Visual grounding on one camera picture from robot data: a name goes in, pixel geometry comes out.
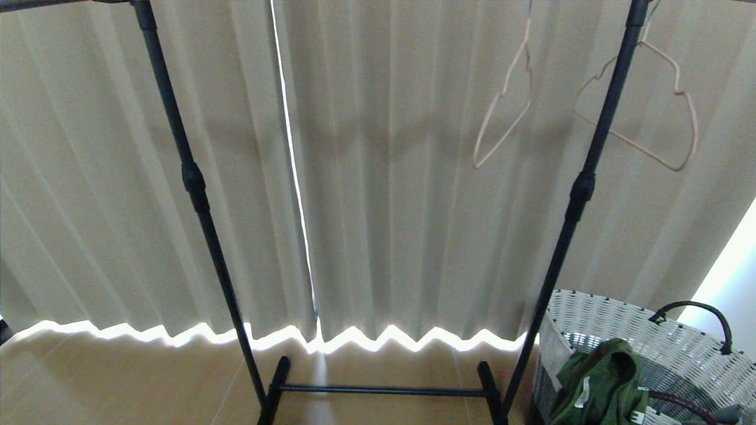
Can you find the pink clothes hanger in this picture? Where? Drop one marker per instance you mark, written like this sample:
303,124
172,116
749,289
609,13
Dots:
696,133
477,166

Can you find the black clothes rack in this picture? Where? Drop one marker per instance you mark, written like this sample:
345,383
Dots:
195,183

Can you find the white laundry basket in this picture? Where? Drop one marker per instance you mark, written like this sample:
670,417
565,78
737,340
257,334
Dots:
679,354

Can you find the beige curtain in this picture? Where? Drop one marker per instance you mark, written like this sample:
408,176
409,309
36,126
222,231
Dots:
413,177

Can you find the green garment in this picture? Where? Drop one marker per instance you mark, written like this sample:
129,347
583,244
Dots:
602,378

